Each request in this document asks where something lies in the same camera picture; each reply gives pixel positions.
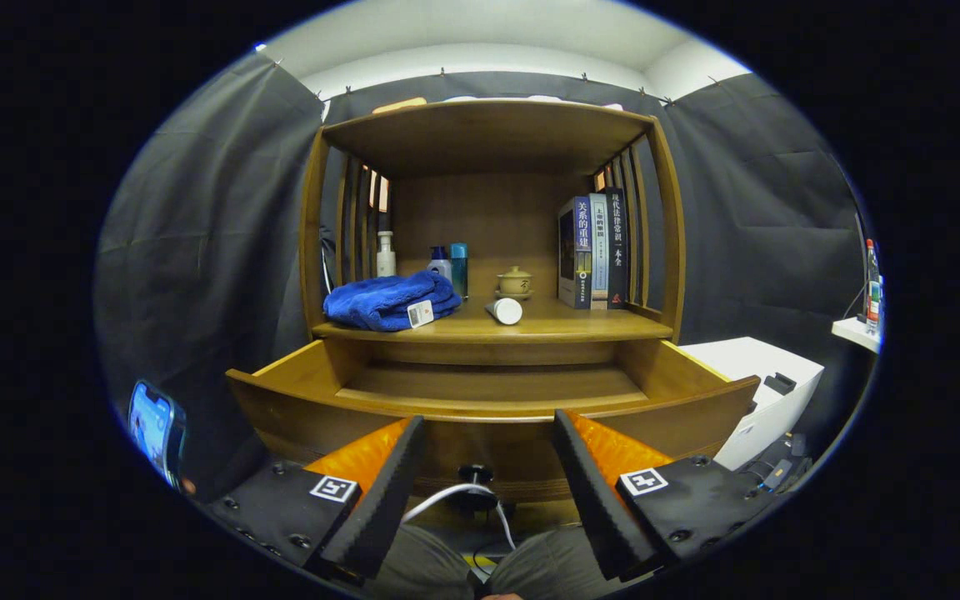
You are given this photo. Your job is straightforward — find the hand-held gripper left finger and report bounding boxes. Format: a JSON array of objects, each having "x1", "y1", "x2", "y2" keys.
[{"x1": 201, "y1": 415, "x2": 427, "y2": 584}]

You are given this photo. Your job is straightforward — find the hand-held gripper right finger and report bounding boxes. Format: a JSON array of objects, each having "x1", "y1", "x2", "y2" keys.
[{"x1": 552, "y1": 408, "x2": 781, "y2": 583}]

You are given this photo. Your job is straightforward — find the black drawer knob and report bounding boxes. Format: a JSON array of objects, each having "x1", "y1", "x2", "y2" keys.
[{"x1": 457, "y1": 464, "x2": 499, "y2": 511}]

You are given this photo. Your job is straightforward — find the wooden drawer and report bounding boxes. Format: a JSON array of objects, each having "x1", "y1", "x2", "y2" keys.
[{"x1": 226, "y1": 337, "x2": 762, "y2": 505}]

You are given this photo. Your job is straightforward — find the white green tube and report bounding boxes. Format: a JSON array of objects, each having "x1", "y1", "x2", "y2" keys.
[{"x1": 484, "y1": 297, "x2": 524, "y2": 326}]

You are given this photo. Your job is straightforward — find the wooden countertop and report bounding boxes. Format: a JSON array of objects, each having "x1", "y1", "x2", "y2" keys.
[{"x1": 312, "y1": 293, "x2": 674, "y2": 344}]

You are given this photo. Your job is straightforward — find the wooden cabinet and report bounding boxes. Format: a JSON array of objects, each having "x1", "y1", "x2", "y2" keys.
[{"x1": 226, "y1": 98, "x2": 762, "y2": 534}]

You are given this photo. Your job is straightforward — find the person's left leg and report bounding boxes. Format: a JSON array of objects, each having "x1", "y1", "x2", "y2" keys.
[{"x1": 363, "y1": 523, "x2": 481, "y2": 599}]

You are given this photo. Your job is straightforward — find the person's leg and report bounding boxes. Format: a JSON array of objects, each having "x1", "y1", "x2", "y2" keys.
[
  {"x1": 363, "y1": 523, "x2": 481, "y2": 599},
  {"x1": 484, "y1": 527, "x2": 656, "y2": 599}
]

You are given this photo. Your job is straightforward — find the person's right leg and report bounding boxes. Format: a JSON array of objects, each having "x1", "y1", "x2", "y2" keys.
[{"x1": 484, "y1": 527, "x2": 656, "y2": 599}]

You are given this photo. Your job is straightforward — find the dark floor equipment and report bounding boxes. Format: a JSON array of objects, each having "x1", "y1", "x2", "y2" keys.
[{"x1": 738, "y1": 433, "x2": 814, "y2": 494}]

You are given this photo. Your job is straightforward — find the blue towel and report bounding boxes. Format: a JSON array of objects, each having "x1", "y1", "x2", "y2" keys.
[{"x1": 322, "y1": 269, "x2": 463, "y2": 333}]

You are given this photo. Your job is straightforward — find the white box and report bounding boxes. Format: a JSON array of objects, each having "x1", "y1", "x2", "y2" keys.
[{"x1": 678, "y1": 336, "x2": 826, "y2": 472}]

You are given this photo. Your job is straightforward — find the beige lidded teacup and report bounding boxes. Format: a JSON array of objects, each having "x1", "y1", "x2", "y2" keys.
[{"x1": 495, "y1": 266, "x2": 534, "y2": 301}]

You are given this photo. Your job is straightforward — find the smartphone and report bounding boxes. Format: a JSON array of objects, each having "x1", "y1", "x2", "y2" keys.
[{"x1": 127, "y1": 380, "x2": 188, "y2": 488}]

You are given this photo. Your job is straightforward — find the pale spine book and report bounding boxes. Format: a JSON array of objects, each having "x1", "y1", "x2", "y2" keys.
[{"x1": 589, "y1": 192, "x2": 610, "y2": 311}]

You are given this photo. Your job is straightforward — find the black spine book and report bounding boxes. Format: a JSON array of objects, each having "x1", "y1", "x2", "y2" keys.
[{"x1": 605, "y1": 187, "x2": 631, "y2": 311}]

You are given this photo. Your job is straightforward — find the white side table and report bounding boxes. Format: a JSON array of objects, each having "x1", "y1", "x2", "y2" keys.
[{"x1": 832, "y1": 317, "x2": 881, "y2": 353}]

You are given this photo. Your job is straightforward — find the water bottle red label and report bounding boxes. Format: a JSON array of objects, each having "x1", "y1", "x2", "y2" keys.
[{"x1": 865, "y1": 239, "x2": 881, "y2": 334}]

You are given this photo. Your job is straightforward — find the white cable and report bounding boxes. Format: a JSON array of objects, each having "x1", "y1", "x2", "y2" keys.
[{"x1": 401, "y1": 482, "x2": 518, "y2": 551}]

